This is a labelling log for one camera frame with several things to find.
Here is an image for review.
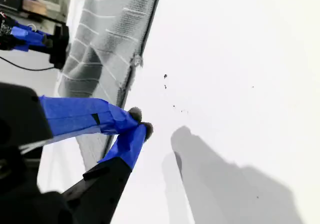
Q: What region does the grey white-striped towel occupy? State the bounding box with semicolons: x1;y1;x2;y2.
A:
56;0;166;171

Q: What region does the dark storage shelf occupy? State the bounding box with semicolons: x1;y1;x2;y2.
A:
0;0;75;25

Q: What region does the black camera cable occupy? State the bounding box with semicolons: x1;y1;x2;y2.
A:
0;55;56;72

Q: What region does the black camera box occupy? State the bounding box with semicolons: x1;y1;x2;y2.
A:
48;23;71;70

